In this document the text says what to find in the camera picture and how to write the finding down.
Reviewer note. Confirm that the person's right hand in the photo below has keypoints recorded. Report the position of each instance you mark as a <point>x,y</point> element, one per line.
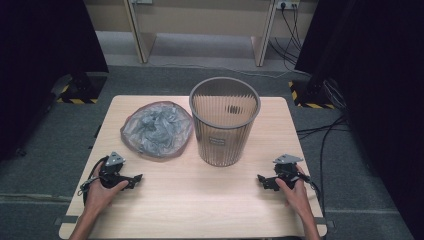
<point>298,196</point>

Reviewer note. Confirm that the beige desk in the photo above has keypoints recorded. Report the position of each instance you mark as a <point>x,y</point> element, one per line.
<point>200,16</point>

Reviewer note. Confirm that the grey tape strip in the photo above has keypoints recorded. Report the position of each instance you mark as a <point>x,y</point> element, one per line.
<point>68,220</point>
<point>321,220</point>

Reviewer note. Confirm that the white wall power socket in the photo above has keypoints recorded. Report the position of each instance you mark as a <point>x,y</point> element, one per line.
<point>287,4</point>

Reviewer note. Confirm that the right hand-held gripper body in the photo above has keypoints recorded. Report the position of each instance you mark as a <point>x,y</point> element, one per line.
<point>285,171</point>

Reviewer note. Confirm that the striped black stand base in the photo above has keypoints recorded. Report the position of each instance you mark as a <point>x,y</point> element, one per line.
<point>81,90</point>
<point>310,96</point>

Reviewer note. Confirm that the grey translucent trash bag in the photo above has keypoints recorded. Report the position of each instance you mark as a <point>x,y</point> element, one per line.
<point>156,131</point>

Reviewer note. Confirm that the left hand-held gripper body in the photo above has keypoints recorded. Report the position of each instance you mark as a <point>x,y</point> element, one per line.
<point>111,173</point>

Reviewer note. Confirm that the person's left hand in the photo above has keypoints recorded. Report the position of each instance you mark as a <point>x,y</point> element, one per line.
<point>96,196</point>

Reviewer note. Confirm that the black curtain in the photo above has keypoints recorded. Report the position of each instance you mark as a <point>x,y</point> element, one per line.
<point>40,66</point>
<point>376,83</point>

